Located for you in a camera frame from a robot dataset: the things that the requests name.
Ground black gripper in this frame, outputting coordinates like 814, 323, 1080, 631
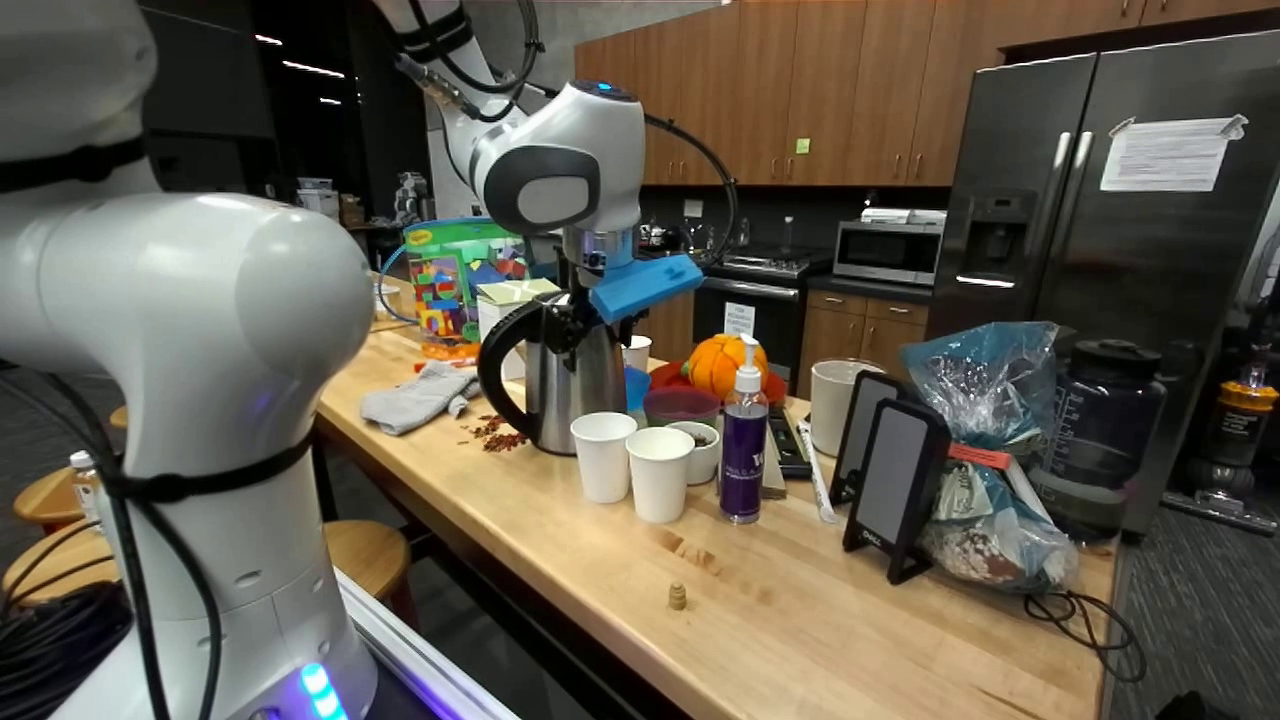
539, 235, 622, 351

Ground stainless steel kettle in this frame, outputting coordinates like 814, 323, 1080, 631
479, 293, 622, 455

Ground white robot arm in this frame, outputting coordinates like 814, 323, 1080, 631
0, 0, 381, 720

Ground blue bowl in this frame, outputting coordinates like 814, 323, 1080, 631
622, 368, 652, 417

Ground small white bowl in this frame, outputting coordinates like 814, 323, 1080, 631
668, 421, 719, 490

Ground white green carton box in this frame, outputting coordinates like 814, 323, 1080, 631
476, 280, 555, 332

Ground scattered dried food bits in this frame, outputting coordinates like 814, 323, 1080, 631
472, 417, 522, 451

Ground colourful foam blocks bag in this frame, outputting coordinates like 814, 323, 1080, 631
404, 219, 527, 346

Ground orange pumpkin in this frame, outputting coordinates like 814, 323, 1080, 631
682, 332, 769, 401

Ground grey knitted cloth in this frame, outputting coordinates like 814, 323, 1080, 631
359, 362, 476, 435

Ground purple spray bottle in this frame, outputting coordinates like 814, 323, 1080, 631
719, 363, 769, 521

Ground white mug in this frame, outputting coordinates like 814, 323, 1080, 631
810, 362, 868, 455

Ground wooden stool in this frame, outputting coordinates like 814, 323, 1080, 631
325, 521, 409, 599

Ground black speaker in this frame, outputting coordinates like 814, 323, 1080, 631
828, 371, 905, 505
844, 401, 948, 586

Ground silver microwave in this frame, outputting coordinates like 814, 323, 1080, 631
831, 219, 939, 288

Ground blue plastic bag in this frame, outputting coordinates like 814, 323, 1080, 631
898, 319, 1074, 593

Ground black blender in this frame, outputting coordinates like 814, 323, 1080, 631
1033, 341, 1162, 540

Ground black refrigerator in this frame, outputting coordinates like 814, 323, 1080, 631
927, 27, 1280, 536

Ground white paper on fridge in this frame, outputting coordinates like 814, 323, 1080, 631
1100, 113, 1246, 192

